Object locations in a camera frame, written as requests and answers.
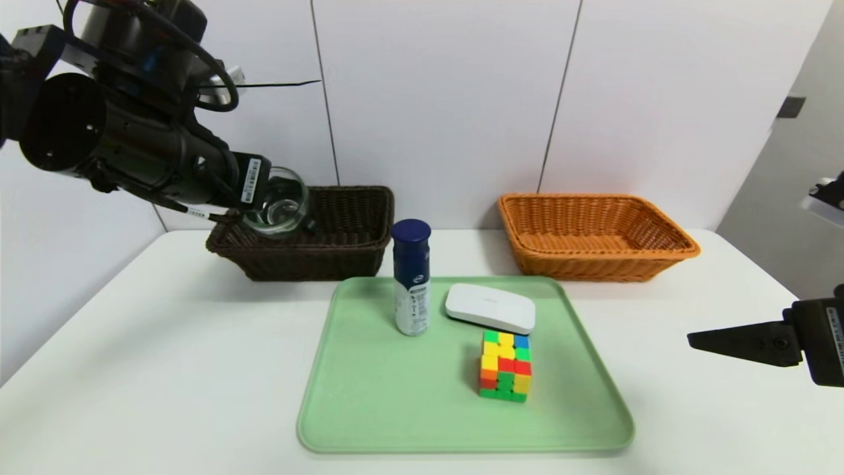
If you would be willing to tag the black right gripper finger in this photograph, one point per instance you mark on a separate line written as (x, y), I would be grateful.
(752, 343)

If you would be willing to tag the orange wicker basket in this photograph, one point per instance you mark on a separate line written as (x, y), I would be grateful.
(593, 267)

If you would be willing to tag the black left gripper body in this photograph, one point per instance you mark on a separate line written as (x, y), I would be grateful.
(251, 179)

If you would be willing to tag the dark brown wicker basket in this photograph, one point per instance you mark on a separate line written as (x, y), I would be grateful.
(343, 254)

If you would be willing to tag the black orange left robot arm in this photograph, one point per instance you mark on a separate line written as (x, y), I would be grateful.
(105, 132)

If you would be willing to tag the light green plastic tray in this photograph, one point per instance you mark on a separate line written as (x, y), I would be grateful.
(428, 415)

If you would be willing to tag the white rounded case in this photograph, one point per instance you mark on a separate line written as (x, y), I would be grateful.
(489, 307)

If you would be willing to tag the white bottle with blue cap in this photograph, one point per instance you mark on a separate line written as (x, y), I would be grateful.
(411, 277)

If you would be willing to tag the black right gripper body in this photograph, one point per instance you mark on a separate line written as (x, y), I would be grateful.
(819, 341)

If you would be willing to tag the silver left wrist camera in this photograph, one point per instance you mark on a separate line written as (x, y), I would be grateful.
(221, 89)

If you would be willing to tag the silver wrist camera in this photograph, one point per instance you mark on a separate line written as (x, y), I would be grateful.
(221, 89)
(829, 198)

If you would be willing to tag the colourful puzzle cube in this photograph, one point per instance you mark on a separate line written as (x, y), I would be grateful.
(504, 366)

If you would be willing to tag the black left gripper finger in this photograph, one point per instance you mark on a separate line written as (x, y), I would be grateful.
(283, 194)

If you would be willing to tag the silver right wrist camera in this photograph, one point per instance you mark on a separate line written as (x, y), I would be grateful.
(829, 198)

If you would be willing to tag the dark wall bracket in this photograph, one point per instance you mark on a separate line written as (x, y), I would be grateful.
(789, 107)

